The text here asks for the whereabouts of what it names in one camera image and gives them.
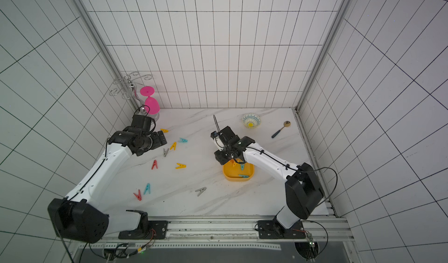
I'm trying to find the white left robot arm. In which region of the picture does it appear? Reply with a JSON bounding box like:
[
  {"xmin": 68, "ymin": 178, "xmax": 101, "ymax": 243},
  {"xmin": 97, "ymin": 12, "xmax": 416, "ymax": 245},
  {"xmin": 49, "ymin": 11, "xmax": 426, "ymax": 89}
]
[{"xmin": 47, "ymin": 114, "xmax": 167, "ymax": 243}]

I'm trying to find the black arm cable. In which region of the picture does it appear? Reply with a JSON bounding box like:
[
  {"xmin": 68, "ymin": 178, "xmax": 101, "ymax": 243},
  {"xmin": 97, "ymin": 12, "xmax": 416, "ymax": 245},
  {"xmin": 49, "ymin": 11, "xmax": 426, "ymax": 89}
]
[
  {"xmin": 62, "ymin": 104, "xmax": 155, "ymax": 208},
  {"xmin": 213, "ymin": 114, "xmax": 339, "ymax": 208}
]

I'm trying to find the yellow storage box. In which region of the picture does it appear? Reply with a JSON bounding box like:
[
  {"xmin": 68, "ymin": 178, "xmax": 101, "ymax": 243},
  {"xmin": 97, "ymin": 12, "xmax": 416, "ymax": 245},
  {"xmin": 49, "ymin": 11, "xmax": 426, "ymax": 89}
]
[{"xmin": 222, "ymin": 160, "xmax": 255, "ymax": 181}]

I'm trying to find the red clothespin front left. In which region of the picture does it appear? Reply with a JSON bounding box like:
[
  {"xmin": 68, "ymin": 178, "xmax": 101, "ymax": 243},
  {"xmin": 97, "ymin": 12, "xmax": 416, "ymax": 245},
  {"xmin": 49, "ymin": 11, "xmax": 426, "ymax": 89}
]
[{"xmin": 134, "ymin": 190, "xmax": 142, "ymax": 201}]

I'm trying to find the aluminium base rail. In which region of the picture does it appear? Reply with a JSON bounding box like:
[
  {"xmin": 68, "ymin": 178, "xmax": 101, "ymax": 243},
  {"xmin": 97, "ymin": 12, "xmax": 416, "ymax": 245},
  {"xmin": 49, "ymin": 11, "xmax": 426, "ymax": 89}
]
[{"xmin": 104, "ymin": 216, "xmax": 354, "ymax": 251}]

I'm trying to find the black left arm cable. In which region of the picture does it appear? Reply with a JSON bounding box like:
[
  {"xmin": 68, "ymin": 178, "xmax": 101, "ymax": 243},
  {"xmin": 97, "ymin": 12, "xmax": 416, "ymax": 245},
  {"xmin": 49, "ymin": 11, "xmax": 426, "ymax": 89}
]
[{"xmin": 62, "ymin": 104, "xmax": 155, "ymax": 208}]

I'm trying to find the grey clothespin front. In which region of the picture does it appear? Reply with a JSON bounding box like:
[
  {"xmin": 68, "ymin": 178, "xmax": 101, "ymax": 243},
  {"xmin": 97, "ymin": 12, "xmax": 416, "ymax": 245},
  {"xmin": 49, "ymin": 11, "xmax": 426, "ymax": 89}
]
[{"xmin": 195, "ymin": 187, "xmax": 207, "ymax": 197}]

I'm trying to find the pink plastic wine glass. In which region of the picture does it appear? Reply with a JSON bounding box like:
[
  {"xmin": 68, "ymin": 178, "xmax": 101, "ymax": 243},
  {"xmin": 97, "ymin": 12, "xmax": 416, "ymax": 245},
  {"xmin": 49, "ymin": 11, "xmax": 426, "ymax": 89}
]
[{"xmin": 140, "ymin": 86, "xmax": 161, "ymax": 115}]

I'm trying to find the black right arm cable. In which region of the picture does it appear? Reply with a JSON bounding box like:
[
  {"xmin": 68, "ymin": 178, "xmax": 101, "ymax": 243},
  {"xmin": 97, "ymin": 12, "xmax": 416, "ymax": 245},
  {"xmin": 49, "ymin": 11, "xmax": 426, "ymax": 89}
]
[{"xmin": 213, "ymin": 114, "xmax": 339, "ymax": 208}]

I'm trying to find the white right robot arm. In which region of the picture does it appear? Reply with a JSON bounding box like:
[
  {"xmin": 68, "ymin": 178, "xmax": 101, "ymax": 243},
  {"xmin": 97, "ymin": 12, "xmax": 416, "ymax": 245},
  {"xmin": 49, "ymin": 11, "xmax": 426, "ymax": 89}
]
[{"xmin": 211, "ymin": 127, "xmax": 324, "ymax": 230}]

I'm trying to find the patterned yellow blue bowl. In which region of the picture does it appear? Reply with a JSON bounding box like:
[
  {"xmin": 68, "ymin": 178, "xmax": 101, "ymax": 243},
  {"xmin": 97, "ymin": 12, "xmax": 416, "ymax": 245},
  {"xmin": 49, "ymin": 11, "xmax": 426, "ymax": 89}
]
[{"xmin": 242, "ymin": 113, "xmax": 261, "ymax": 129}]

